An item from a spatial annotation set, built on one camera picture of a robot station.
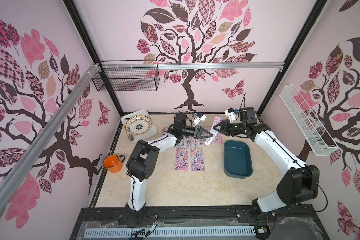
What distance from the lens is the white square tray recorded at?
106 centimetres

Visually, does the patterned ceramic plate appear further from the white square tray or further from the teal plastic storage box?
the teal plastic storage box

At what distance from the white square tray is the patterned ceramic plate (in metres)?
0.01

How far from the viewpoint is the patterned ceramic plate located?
1094 mm
